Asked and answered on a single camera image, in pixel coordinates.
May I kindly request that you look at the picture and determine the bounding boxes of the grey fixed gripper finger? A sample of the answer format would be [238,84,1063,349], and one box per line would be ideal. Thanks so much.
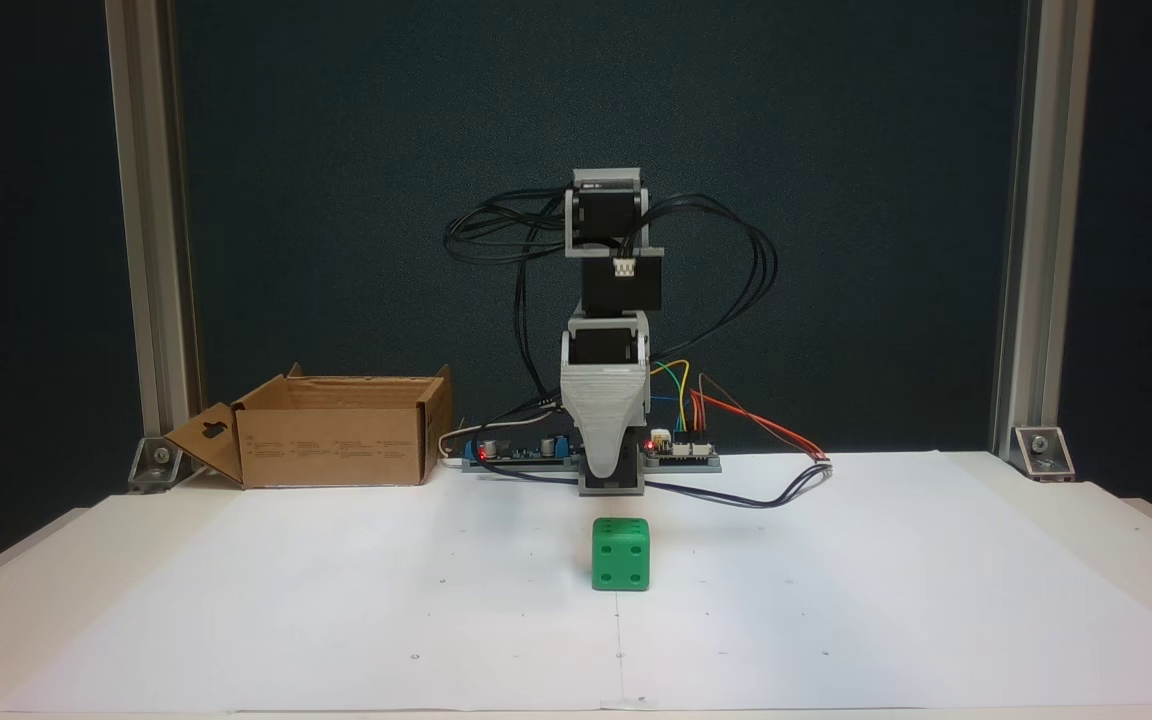
[561,365,652,483]

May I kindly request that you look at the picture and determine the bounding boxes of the green dice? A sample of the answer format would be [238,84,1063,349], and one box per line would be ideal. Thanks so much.
[591,517,652,593]

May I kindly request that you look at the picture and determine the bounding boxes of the circuit board with jumper pins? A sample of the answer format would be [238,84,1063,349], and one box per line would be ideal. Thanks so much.
[644,428,722,473]

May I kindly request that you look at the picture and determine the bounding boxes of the blue circuit board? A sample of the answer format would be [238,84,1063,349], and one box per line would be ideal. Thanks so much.
[463,430,579,473]

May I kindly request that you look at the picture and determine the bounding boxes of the brown cardboard box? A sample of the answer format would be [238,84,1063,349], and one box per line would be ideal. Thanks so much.
[164,364,455,490]

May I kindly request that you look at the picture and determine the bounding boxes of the yellow green blue jumper wires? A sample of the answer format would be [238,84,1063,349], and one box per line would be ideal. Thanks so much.
[650,358,689,435]

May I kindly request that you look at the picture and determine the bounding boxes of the red orange brown wires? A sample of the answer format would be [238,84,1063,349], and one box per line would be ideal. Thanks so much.
[688,373,829,462]

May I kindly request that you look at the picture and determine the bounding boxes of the black arm wire bundle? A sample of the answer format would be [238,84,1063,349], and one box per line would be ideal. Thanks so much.
[443,186,779,421]

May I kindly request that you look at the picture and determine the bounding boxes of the metal corner bracket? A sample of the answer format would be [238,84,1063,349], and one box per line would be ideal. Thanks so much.
[1011,426,1077,483]
[128,435,199,493]

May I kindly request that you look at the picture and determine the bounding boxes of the aluminium frame post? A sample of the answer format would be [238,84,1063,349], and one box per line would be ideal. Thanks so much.
[988,0,1097,456]
[104,0,205,441]

